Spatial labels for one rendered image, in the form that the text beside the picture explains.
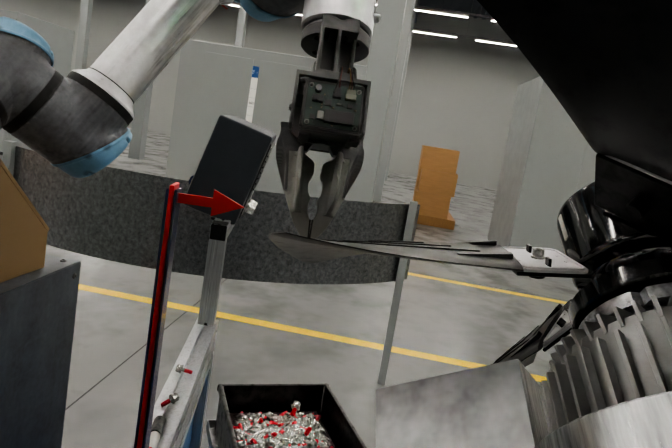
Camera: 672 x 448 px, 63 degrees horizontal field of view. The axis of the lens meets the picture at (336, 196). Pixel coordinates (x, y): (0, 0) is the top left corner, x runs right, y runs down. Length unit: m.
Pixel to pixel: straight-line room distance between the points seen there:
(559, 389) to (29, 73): 0.77
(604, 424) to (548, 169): 6.39
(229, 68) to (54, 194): 4.51
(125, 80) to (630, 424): 0.80
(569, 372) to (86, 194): 2.31
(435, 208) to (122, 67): 7.98
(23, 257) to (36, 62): 0.28
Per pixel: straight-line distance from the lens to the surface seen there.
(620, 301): 0.51
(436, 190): 8.70
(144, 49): 0.95
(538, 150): 6.73
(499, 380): 0.54
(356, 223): 2.56
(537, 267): 0.53
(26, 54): 0.91
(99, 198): 2.55
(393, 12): 4.99
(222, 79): 6.96
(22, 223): 0.83
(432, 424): 0.56
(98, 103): 0.91
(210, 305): 1.08
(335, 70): 0.52
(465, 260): 0.49
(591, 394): 0.45
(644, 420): 0.41
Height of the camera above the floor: 1.26
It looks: 7 degrees down
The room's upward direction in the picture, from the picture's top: 9 degrees clockwise
